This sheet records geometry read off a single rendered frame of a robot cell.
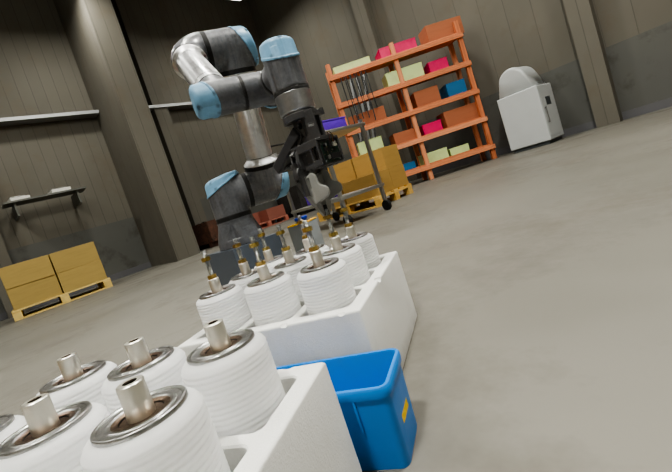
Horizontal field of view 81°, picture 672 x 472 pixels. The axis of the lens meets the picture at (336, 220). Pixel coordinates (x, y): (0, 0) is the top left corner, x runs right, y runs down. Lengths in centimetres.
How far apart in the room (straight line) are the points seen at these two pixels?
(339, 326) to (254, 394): 27
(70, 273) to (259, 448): 671
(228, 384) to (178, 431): 10
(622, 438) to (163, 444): 50
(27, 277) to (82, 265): 66
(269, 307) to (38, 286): 640
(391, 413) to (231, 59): 102
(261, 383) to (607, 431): 42
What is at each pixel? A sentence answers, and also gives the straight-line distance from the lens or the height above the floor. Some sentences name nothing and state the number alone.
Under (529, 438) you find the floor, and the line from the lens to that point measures 63.
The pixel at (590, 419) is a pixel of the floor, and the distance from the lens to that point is 65.
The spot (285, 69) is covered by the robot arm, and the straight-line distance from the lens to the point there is 83.
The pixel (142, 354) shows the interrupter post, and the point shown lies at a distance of 55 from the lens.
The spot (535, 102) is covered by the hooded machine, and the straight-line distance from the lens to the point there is 688.
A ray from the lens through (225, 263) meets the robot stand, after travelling 128.
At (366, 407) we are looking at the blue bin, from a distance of 58.
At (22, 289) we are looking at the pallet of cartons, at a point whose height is 39.
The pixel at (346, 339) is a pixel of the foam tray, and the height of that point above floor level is 13.
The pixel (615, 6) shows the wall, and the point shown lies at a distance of 756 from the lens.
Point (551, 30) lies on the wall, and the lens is 774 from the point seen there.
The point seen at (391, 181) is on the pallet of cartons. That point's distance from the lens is 498.
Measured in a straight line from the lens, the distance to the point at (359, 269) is 82.
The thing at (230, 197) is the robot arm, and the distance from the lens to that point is 127.
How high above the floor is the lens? 38
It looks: 4 degrees down
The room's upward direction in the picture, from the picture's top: 18 degrees counter-clockwise
